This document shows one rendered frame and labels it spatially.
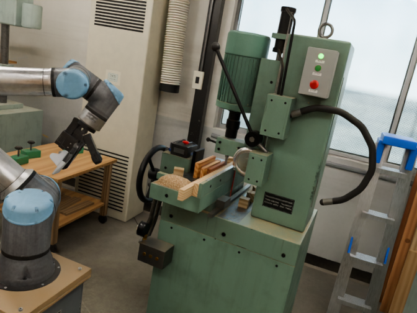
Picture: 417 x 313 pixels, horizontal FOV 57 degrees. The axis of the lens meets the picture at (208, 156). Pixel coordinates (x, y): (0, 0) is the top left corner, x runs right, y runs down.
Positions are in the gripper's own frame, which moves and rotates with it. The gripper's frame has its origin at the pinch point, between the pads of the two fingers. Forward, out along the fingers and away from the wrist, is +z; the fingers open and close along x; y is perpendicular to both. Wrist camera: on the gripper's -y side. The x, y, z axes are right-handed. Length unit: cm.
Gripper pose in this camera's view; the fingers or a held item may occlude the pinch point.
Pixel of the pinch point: (59, 173)
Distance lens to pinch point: 148.5
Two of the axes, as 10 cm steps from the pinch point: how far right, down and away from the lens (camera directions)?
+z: -5.9, 8.0, -0.2
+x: 1.4, 0.8, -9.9
